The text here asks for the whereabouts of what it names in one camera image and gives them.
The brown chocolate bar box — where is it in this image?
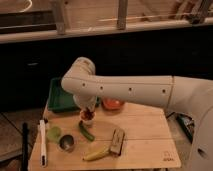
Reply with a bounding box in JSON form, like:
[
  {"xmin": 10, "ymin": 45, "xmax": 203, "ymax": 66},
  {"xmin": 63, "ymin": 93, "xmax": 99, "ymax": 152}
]
[{"xmin": 109, "ymin": 128, "xmax": 125, "ymax": 156}]

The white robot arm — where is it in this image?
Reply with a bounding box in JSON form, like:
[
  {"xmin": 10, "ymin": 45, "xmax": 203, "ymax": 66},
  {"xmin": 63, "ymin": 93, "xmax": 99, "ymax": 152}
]
[{"xmin": 61, "ymin": 57, "xmax": 213, "ymax": 171}]

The black pole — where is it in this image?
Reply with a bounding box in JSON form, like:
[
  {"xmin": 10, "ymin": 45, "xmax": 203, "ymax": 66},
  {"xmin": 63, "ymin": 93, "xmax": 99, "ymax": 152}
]
[{"xmin": 21, "ymin": 123, "xmax": 28, "ymax": 171}]

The light green cup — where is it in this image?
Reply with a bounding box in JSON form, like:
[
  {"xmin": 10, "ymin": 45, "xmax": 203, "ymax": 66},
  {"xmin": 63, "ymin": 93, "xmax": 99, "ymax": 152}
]
[{"xmin": 46, "ymin": 126, "xmax": 61, "ymax": 143}]

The green plastic tray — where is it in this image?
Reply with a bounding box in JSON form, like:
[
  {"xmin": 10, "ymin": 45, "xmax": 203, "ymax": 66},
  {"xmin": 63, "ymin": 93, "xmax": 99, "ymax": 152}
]
[{"xmin": 47, "ymin": 77, "xmax": 102, "ymax": 113}]

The green bin with items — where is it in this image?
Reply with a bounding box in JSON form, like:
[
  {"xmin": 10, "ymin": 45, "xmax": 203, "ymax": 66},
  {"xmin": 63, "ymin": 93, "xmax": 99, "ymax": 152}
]
[{"xmin": 176, "ymin": 114, "xmax": 194, "ymax": 142}]

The red bowl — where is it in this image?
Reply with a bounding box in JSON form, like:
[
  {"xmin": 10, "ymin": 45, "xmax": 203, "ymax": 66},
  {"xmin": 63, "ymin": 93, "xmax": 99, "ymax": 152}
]
[{"xmin": 102, "ymin": 98, "xmax": 124, "ymax": 110}]

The white cup with orange inside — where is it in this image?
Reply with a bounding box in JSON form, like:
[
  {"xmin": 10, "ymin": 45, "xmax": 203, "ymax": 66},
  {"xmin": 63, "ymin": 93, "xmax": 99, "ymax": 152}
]
[{"xmin": 80, "ymin": 110, "xmax": 94, "ymax": 126}]

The dark purple grape bunch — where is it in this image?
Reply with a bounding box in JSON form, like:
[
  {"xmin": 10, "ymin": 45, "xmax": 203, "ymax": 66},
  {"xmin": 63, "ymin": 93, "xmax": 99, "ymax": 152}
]
[{"xmin": 82, "ymin": 109, "xmax": 94, "ymax": 120}]

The green cucumber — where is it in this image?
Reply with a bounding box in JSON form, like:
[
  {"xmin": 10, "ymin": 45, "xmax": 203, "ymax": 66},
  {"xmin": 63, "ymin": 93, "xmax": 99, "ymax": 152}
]
[{"xmin": 78, "ymin": 121, "xmax": 95, "ymax": 141}]

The yellow banana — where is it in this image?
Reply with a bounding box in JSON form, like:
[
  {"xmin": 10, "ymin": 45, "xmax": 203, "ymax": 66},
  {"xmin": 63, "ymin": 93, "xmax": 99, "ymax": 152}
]
[{"xmin": 83, "ymin": 148, "xmax": 109, "ymax": 161}]

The small steel cup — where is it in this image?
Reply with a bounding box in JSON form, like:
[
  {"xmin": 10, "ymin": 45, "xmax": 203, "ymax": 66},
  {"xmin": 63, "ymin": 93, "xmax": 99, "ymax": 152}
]
[{"xmin": 59, "ymin": 135, "xmax": 74, "ymax": 152}]

